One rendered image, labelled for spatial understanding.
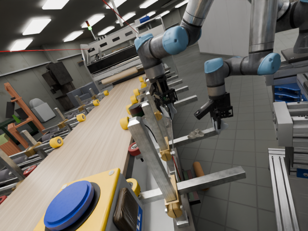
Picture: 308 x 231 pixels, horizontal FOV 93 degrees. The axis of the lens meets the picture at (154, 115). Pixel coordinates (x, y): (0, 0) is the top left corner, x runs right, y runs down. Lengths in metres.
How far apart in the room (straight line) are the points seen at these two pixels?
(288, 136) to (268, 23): 0.37
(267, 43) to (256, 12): 0.11
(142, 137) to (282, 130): 0.42
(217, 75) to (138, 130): 0.43
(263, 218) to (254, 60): 1.14
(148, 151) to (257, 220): 1.19
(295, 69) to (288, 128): 0.50
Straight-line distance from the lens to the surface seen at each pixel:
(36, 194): 1.00
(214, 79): 0.68
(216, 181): 0.61
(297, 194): 1.38
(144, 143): 0.40
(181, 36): 0.50
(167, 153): 0.71
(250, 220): 1.48
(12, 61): 10.29
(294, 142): 0.61
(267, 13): 0.69
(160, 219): 0.84
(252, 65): 0.69
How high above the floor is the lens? 1.31
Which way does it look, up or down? 23 degrees down
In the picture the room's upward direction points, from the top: 23 degrees counter-clockwise
